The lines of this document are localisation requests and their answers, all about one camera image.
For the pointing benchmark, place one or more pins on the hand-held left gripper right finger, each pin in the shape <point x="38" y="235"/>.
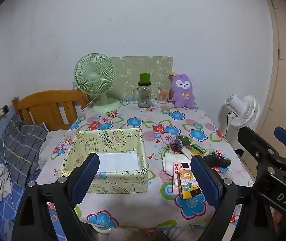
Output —
<point x="204" y="178"/>

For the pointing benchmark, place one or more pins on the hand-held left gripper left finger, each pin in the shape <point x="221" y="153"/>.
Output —
<point x="87" y="178"/>

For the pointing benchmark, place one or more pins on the yellow cartoon tissue packet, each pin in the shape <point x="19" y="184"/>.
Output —
<point x="188" y="183"/>

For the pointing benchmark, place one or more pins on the black fuzzy cloth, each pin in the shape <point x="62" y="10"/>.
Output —
<point x="216" y="160"/>

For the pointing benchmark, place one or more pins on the pink printed packet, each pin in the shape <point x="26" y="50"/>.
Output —
<point x="176" y="180"/>

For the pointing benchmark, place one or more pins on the green packet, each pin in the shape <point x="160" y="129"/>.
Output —
<point x="198" y="150"/>

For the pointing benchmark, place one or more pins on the small white packet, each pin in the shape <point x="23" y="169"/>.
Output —
<point x="186" y="153"/>

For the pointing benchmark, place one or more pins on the white tissue pack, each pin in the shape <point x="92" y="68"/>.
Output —
<point x="170" y="163"/>

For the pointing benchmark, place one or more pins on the yellow printed fabric storage box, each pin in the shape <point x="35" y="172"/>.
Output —
<point x="112" y="136"/>

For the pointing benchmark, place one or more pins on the white standing fan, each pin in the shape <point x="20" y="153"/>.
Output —
<point x="245" y="113"/>

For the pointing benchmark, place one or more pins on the white quilt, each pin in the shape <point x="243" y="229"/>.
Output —
<point x="50" y="140"/>

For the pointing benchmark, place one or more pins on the grey plaid pillow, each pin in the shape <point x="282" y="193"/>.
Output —
<point x="20" y="145"/>

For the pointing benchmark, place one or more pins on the floral tablecloth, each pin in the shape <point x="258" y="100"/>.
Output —
<point x="138" y="120"/>

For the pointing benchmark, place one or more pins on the purple plush bunny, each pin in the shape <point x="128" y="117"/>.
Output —
<point x="183" y="93"/>

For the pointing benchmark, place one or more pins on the blue grid bed sheet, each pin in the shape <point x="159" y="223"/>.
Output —
<point x="6" y="208"/>

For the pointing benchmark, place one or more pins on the wooden bed headboard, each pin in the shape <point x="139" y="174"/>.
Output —
<point x="45" y="100"/>

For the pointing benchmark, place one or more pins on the small jar orange lid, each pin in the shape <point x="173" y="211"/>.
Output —
<point x="162" y="98"/>

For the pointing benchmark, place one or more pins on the glass jar mug green lid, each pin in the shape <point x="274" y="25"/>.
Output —
<point x="144" y="95"/>

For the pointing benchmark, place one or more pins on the green desk fan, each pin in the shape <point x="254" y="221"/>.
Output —
<point x="95" y="76"/>

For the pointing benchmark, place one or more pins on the green cartoon printed board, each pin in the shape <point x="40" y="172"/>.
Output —
<point x="138" y="65"/>

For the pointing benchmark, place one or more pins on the dark wall socket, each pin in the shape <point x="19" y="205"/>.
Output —
<point x="5" y="109"/>

